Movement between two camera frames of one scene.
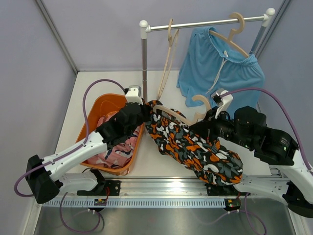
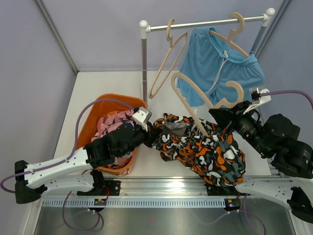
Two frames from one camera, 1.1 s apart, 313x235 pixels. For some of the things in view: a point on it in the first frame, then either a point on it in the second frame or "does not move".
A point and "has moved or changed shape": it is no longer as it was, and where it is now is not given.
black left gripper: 145,109 to 150,136
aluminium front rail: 168,188 does not move
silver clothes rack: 145,28 does not move
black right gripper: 206,128 to 230,117
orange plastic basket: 98,107 does not move
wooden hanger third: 232,32 does not move
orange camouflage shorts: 213,161 has moved or changed shape
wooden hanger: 172,44 has moved or changed shape
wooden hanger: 198,116 to 232,100
